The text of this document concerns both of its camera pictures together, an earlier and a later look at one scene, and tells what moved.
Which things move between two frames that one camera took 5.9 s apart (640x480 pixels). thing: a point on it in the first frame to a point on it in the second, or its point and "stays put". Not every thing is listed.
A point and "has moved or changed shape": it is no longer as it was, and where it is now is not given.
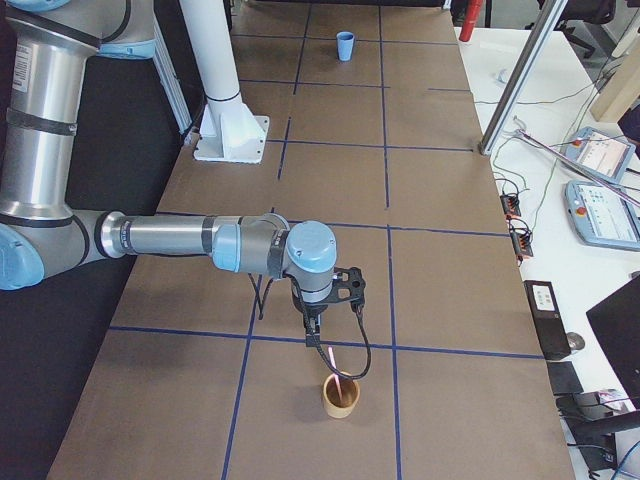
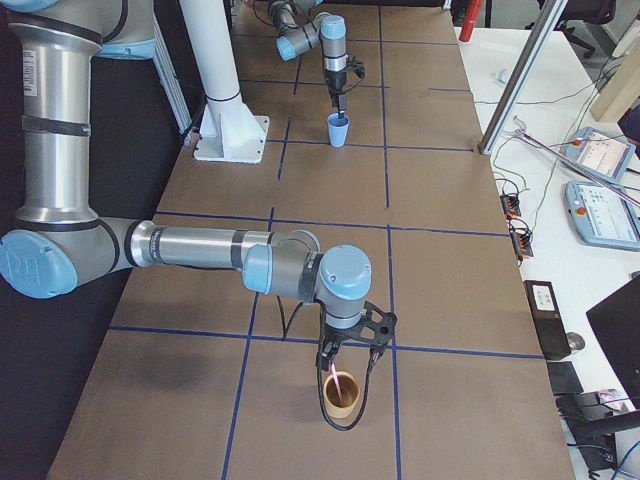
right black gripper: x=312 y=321 to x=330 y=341
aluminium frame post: x=502 y=114 stays put
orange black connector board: x=510 y=206 stays put
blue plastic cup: x=345 y=41 has moved or changed shape
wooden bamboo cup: x=340 y=393 stays put
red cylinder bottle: x=470 y=19 stays put
